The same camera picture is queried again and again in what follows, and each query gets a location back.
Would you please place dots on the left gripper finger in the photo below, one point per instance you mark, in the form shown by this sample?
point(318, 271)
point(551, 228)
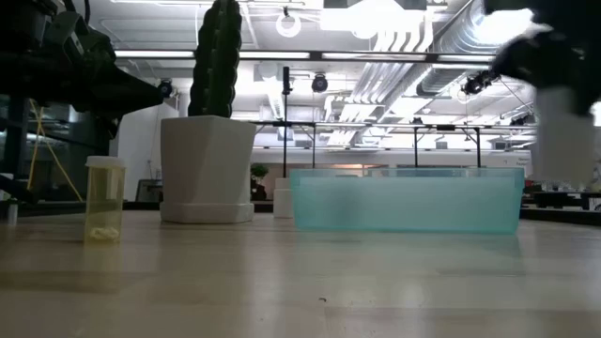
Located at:
point(134, 96)
point(108, 127)

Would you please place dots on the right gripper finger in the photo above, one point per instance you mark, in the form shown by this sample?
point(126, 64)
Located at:
point(535, 58)

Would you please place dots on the yellow transparent pill bottle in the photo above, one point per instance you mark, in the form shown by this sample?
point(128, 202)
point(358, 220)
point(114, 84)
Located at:
point(104, 202)

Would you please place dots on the teal translucent plastic basket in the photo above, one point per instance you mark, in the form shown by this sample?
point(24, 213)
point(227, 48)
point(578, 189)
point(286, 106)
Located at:
point(408, 202)

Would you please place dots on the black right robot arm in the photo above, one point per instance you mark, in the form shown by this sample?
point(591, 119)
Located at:
point(507, 4)

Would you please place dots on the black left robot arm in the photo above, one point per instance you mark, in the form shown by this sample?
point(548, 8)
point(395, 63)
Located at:
point(19, 75)

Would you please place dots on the black round spotlight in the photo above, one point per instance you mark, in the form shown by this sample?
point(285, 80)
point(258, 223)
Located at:
point(319, 83)
point(165, 88)

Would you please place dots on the black ceiling light cluster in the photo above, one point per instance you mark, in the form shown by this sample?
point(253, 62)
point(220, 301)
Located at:
point(476, 83)

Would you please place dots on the dark monitor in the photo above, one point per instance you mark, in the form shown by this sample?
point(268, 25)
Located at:
point(149, 190)

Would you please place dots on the tall green cactus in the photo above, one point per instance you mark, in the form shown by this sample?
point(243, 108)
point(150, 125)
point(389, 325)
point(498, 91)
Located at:
point(216, 61)

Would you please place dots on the white plant pot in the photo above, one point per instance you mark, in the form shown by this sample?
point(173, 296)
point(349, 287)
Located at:
point(206, 169)

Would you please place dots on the small white cylinder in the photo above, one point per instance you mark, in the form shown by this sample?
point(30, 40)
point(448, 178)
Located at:
point(12, 213)

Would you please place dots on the black vertical pole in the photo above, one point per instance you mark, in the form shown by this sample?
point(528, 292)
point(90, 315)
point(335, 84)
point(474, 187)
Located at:
point(285, 117)

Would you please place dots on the black rig frame post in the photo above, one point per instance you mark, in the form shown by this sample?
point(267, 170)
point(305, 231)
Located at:
point(16, 141)

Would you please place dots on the silver ventilation duct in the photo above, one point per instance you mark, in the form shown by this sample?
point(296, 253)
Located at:
point(441, 80)

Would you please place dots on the distant black frame rig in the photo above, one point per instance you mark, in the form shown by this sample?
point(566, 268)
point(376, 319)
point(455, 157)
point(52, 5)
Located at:
point(415, 145)

